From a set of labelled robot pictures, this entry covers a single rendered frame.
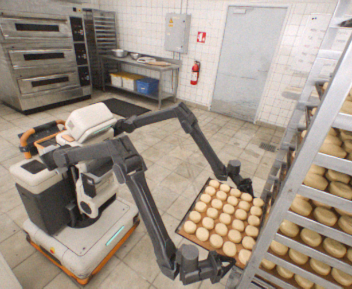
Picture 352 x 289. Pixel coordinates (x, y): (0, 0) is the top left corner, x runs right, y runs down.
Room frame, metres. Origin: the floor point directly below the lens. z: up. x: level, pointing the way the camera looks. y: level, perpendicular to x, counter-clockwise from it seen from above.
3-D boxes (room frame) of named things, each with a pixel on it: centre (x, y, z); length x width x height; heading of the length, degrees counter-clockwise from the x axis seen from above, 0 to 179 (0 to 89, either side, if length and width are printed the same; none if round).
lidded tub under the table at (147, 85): (4.82, 0.80, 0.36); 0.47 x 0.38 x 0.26; 152
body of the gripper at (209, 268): (0.39, -0.14, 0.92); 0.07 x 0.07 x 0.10; 19
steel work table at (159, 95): (4.97, 1.06, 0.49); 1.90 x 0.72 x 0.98; 60
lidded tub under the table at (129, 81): (5.05, 1.19, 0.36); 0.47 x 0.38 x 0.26; 150
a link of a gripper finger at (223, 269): (0.41, -0.21, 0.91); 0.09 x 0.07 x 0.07; 109
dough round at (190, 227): (0.54, -0.09, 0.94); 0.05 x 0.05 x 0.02
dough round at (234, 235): (0.52, -0.27, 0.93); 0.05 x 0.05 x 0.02
